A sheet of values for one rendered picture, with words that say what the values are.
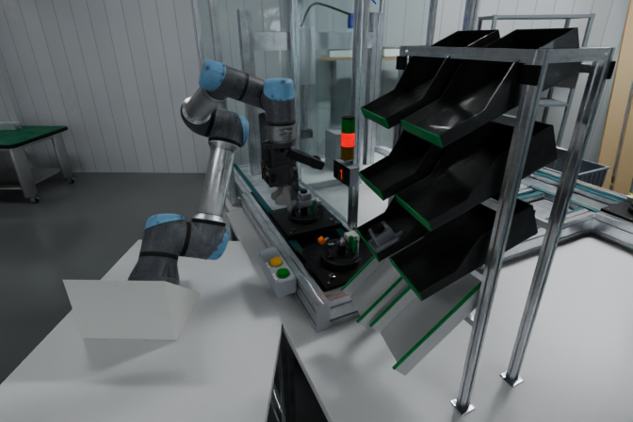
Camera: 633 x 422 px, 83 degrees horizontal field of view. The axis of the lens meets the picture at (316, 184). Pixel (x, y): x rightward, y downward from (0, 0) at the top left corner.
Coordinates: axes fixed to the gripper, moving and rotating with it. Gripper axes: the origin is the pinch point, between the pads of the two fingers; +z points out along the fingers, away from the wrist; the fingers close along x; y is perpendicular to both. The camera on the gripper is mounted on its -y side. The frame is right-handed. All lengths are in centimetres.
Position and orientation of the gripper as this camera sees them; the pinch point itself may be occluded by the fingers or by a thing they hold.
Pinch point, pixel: (291, 206)
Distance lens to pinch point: 101.8
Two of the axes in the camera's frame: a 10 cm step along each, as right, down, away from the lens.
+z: 0.1, 9.2, 3.8
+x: 4.2, 3.4, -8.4
